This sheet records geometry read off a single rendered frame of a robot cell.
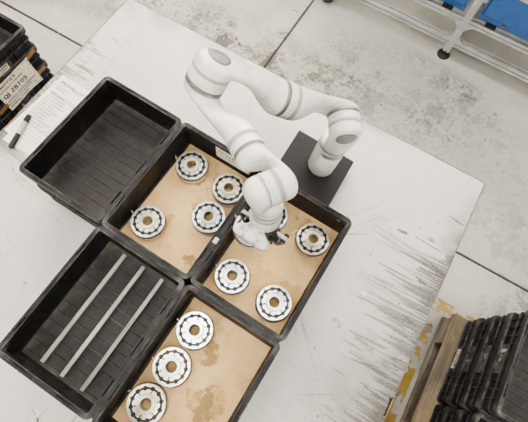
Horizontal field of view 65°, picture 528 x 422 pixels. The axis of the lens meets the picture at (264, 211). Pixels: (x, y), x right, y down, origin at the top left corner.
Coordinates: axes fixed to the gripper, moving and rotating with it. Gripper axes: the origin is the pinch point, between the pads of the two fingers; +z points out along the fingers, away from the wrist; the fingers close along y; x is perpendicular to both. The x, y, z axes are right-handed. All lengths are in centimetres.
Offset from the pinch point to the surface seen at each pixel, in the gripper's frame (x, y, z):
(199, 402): 43.5, -9.9, 17.0
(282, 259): -1.4, -7.0, 17.3
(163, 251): 16.6, 23.7, 16.9
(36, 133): 7, 91, 29
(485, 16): -192, -23, 67
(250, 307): 15.6, -7.0, 17.2
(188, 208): 1.4, 25.6, 17.0
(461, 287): -62, -86, 101
